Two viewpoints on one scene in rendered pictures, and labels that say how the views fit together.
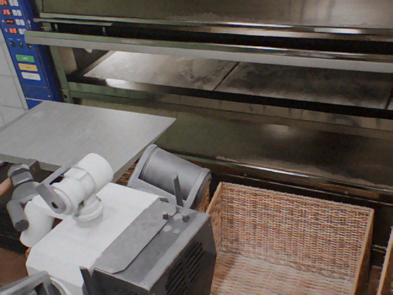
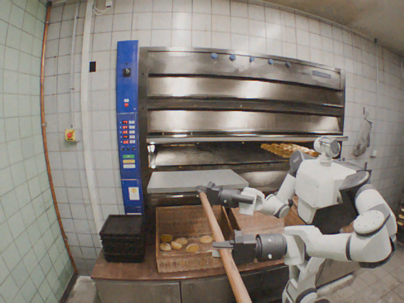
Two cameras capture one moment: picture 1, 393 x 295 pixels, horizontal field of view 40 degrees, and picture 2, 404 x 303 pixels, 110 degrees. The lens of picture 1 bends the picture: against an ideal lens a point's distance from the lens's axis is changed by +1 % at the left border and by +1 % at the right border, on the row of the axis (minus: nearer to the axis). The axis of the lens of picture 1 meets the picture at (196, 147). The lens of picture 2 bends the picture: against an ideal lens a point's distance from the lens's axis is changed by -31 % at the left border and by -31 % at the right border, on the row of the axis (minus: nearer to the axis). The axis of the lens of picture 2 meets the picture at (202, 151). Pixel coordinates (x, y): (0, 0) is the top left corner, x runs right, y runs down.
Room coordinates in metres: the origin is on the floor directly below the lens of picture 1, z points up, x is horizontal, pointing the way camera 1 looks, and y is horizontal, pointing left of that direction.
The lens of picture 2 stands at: (0.58, 1.11, 1.61)
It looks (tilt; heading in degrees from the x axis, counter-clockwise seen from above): 12 degrees down; 320
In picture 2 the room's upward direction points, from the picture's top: 1 degrees clockwise
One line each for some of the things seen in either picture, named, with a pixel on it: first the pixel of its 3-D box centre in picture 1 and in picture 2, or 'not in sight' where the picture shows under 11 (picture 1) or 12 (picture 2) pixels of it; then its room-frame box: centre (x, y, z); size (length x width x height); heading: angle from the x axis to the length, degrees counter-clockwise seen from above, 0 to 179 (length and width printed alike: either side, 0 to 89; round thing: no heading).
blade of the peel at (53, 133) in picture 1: (73, 133); (195, 177); (1.51, 0.38, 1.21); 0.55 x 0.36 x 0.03; 58
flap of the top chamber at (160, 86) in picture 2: not in sight; (262, 89); (1.52, -0.31, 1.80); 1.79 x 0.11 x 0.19; 59
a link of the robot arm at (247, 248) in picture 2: not in sight; (252, 249); (0.86, 0.68, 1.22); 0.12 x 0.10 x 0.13; 50
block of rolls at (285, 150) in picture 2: not in sight; (288, 149); (1.59, -1.03, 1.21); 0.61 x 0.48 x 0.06; 149
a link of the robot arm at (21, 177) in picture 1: (26, 193); (219, 196); (1.21, 0.47, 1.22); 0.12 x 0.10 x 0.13; 23
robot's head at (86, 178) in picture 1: (83, 187); (326, 149); (0.82, 0.22, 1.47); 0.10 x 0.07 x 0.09; 144
